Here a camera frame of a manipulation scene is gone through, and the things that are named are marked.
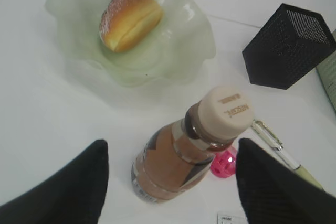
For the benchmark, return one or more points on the brown Nescafe coffee bottle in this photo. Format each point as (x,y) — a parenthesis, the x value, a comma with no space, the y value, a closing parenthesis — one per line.
(179,155)

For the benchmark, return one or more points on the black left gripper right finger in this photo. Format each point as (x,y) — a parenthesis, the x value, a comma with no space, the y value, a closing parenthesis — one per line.
(271,193)

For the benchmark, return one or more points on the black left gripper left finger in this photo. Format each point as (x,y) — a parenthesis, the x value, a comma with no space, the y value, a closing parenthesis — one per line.
(74,194)

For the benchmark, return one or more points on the black mesh pen holder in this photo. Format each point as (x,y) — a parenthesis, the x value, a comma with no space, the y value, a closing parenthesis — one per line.
(289,45)

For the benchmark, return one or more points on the sugared bread roll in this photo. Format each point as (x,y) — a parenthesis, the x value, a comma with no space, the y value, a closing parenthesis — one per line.
(124,23)

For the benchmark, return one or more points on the pink pencil sharpener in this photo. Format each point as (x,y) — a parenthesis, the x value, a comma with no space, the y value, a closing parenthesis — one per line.
(224,163)

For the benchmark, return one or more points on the pale green wavy glass plate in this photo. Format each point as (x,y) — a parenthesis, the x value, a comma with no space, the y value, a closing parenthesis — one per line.
(174,50)

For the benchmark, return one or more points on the clear plastic ruler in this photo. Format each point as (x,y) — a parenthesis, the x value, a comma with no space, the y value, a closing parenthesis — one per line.
(225,218)

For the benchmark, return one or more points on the pale green woven plastic basket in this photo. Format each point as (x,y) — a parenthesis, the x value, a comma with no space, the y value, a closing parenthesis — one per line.
(326,72)

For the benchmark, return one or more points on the beige and white pen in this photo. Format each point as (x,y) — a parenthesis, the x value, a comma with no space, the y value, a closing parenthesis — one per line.
(277,147)

